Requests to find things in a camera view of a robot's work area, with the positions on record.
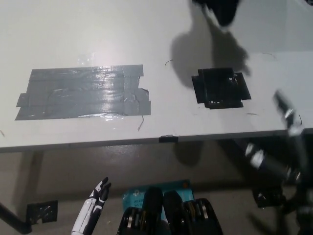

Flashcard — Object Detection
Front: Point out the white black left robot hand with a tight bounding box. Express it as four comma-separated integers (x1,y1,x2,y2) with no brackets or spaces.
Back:
70,176,112,235

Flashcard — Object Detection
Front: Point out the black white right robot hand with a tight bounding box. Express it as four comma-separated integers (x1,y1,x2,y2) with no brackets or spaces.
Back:
244,90,309,188

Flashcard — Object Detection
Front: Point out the black t-shirt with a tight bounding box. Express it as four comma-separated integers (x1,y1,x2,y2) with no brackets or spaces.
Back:
190,0,243,27

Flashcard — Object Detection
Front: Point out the teal cardboard box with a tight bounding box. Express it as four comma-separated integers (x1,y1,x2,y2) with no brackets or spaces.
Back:
122,180,195,221

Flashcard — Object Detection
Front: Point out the white table leg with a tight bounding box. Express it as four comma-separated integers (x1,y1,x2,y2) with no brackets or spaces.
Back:
13,150,45,216

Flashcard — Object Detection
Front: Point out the black table foot bar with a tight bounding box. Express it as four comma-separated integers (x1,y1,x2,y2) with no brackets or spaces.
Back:
0,201,33,233

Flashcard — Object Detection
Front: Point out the black tape square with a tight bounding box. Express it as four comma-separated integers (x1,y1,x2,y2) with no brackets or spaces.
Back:
191,68,252,110

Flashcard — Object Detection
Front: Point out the small black tape strip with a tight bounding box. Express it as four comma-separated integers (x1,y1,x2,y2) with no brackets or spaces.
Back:
158,134,179,144

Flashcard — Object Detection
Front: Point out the grey duct tape patch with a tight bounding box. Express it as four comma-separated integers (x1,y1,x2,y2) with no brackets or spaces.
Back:
14,64,152,121

